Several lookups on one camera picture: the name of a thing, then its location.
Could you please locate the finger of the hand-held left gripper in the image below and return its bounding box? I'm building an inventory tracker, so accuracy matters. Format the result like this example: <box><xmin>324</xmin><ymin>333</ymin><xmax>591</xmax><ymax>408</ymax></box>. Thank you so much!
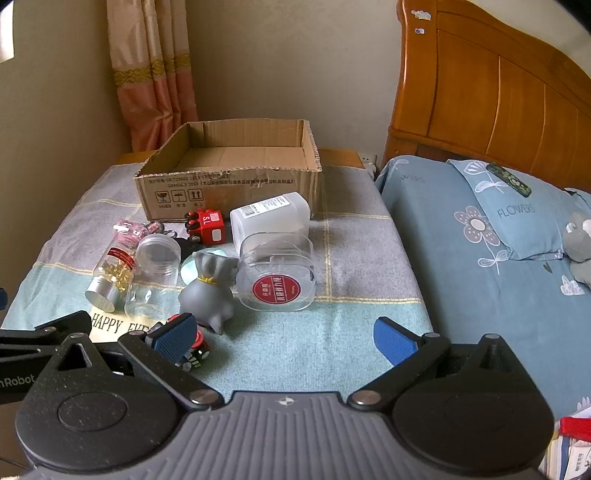
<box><xmin>0</xmin><ymin>311</ymin><xmax>93</xmax><ymax>364</ymax></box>

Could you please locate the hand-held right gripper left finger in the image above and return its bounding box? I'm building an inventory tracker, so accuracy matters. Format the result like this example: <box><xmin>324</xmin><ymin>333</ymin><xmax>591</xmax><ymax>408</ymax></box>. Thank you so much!
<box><xmin>45</xmin><ymin>313</ymin><xmax>225</xmax><ymax>414</ymax></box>

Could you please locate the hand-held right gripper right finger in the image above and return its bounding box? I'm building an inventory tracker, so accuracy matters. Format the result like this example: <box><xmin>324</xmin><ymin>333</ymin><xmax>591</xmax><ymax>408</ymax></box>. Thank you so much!
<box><xmin>347</xmin><ymin>316</ymin><xmax>527</xmax><ymax>414</ymax></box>

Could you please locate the small red black toy car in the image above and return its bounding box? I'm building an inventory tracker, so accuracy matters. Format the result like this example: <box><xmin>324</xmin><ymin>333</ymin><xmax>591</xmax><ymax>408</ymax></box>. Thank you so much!
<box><xmin>147</xmin><ymin>314</ymin><xmax>213</xmax><ymax>371</ymax></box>

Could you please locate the grey vinyl toy figure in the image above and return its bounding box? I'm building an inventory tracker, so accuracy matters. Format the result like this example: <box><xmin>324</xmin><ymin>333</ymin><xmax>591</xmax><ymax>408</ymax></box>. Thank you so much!
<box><xmin>179</xmin><ymin>251</ymin><xmax>238</xmax><ymax>335</ymax></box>

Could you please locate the clear plastic jar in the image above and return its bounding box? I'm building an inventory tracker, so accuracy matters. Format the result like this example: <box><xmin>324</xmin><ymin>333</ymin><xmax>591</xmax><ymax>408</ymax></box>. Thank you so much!
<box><xmin>124</xmin><ymin>234</ymin><xmax>182</xmax><ymax>321</ymax></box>

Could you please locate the capsule bottle silver cap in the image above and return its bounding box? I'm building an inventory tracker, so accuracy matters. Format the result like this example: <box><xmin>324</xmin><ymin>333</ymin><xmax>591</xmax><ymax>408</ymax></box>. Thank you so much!
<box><xmin>84</xmin><ymin>247</ymin><xmax>137</xmax><ymax>306</ymax></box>

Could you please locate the black car key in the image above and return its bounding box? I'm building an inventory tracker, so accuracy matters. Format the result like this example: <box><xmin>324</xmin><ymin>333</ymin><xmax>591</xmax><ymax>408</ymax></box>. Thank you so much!
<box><xmin>173</xmin><ymin>234</ymin><xmax>206</xmax><ymax>261</ymax></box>

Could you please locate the clear container red label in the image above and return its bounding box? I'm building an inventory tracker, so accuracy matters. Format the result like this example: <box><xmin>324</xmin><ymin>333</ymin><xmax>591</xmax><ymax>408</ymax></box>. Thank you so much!
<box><xmin>236</xmin><ymin>232</ymin><xmax>317</xmax><ymax>315</ymax></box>

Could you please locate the brown cardboard box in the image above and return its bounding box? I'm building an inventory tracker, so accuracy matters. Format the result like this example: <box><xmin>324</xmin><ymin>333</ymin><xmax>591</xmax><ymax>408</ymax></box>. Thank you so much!
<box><xmin>134</xmin><ymin>119</ymin><xmax>323</xmax><ymax>221</ymax></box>

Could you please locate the mint green oval case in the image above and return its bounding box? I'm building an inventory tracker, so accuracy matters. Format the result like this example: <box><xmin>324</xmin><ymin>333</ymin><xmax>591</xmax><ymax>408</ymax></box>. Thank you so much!
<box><xmin>181</xmin><ymin>247</ymin><xmax>227</xmax><ymax>283</ymax></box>

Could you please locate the blue floral bed sheet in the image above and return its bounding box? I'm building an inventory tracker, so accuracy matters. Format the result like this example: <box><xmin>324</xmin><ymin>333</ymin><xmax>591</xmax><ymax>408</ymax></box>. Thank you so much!
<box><xmin>375</xmin><ymin>154</ymin><xmax>591</xmax><ymax>418</ymax></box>

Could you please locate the red toy train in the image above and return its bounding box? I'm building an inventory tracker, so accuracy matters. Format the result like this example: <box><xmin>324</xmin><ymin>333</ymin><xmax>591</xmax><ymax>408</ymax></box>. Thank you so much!
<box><xmin>184</xmin><ymin>209</ymin><xmax>229</xmax><ymax>245</ymax></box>

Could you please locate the white plastic container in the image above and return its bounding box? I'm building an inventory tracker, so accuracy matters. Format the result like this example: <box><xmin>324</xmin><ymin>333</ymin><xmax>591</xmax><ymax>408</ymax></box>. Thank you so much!
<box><xmin>229</xmin><ymin>193</ymin><xmax>311</xmax><ymax>250</ymax></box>

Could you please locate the blue floral pillow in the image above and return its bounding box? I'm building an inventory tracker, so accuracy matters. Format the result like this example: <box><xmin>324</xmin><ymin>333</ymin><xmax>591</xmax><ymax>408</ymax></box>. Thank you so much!
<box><xmin>447</xmin><ymin>159</ymin><xmax>591</xmax><ymax>261</ymax></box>

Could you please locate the wooden bedside table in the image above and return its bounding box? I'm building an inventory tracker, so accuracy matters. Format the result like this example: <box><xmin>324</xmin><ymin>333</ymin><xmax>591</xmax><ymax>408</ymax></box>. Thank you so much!
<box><xmin>115</xmin><ymin>148</ymin><xmax>366</xmax><ymax>169</ymax></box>

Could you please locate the red plastic item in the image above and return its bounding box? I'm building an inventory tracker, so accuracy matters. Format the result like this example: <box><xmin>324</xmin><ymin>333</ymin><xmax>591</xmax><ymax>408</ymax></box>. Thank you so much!
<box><xmin>560</xmin><ymin>415</ymin><xmax>591</xmax><ymax>438</ymax></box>

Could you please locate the camouflage remote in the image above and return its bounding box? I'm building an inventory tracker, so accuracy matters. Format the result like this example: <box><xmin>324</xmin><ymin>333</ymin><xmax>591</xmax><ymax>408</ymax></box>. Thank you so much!
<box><xmin>485</xmin><ymin>162</ymin><xmax>533</xmax><ymax>195</ymax></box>

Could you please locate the grey plush toy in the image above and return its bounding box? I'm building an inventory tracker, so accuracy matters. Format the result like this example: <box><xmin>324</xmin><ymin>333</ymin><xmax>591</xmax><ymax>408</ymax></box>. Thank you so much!
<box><xmin>561</xmin><ymin>212</ymin><xmax>591</xmax><ymax>289</ymax></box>

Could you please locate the stack of papers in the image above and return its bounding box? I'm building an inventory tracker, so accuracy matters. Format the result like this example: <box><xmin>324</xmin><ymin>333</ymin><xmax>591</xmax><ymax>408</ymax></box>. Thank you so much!
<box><xmin>540</xmin><ymin>406</ymin><xmax>591</xmax><ymax>480</ymax></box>

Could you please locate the pink beige curtain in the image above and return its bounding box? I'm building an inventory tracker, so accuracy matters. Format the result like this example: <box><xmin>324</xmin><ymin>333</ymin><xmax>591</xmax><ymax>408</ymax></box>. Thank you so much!
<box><xmin>106</xmin><ymin>0</ymin><xmax>197</xmax><ymax>153</ymax></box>

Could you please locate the wooden bed headboard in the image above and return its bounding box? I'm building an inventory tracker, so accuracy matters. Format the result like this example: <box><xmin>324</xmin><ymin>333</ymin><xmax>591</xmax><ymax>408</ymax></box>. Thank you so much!
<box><xmin>382</xmin><ymin>0</ymin><xmax>591</xmax><ymax>195</ymax></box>

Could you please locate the pink keychain charm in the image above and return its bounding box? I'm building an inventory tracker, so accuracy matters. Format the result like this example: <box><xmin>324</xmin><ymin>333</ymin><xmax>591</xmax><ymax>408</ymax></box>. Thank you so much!
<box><xmin>113</xmin><ymin>220</ymin><xmax>146</xmax><ymax>248</ymax></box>
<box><xmin>145</xmin><ymin>220</ymin><xmax>177</xmax><ymax>238</ymax></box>

